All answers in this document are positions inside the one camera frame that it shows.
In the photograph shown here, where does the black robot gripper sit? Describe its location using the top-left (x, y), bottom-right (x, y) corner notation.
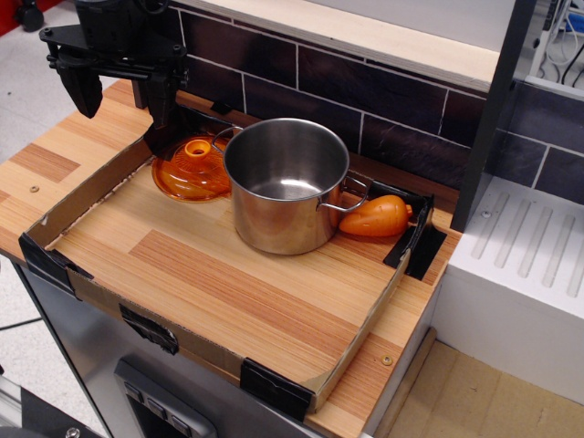
top-left (39, 1), bottom-right (188, 129)

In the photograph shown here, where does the stainless steel pot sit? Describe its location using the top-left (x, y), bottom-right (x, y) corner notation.
top-left (213, 118), bottom-right (353, 256)

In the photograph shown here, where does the orange transparent pot lid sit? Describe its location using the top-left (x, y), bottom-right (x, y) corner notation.
top-left (151, 135), bottom-right (231, 202)

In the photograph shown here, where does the cardboard fence with black tape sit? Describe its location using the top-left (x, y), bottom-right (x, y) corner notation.
top-left (19, 107), bottom-right (450, 419)

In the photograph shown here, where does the orange plastic toy carrot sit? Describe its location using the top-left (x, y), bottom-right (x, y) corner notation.
top-left (339, 194), bottom-right (413, 237)

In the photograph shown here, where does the light wooden shelf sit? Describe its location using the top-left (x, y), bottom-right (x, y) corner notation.
top-left (178, 1), bottom-right (499, 92)

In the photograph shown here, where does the grey toy oven front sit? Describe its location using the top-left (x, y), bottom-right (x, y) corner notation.
top-left (114, 360), bottom-right (218, 438)

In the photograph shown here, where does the white toy sink drainboard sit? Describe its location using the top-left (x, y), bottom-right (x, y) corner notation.
top-left (432, 178), bottom-right (583, 402)

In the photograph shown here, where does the dark grey left post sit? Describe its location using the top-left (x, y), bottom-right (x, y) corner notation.
top-left (131, 80), bottom-right (148, 110)

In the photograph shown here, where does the dark grey vertical post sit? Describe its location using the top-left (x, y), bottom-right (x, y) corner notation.
top-left (451, 1), bottom-right (547, 232)

